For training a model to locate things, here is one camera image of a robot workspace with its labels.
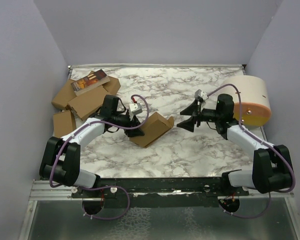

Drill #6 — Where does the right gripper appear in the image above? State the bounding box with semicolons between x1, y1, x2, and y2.
177;99;222;132

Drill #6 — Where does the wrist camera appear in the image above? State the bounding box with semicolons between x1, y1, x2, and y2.
194;89;209;103
128;102;143;119

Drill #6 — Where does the large bottom cardboard box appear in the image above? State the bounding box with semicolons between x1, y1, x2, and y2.
51;70;122;111

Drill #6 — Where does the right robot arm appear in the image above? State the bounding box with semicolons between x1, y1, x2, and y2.
176;93;293;196

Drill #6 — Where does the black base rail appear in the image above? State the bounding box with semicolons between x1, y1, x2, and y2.
71;176;249;209

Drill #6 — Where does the small cardboard box left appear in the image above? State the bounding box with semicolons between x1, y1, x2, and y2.
52;110;77;138

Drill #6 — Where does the white round ceramic container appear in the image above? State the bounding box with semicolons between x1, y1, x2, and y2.
222;75;272;128

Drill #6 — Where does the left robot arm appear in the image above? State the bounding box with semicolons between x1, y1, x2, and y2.
39;94;145;198

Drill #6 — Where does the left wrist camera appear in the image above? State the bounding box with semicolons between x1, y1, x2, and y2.
128;102;143;119

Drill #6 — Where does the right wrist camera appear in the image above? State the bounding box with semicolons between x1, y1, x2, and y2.
194;89;209;103

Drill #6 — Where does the paperback book dark cover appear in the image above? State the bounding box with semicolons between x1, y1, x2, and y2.
71;69;110;96

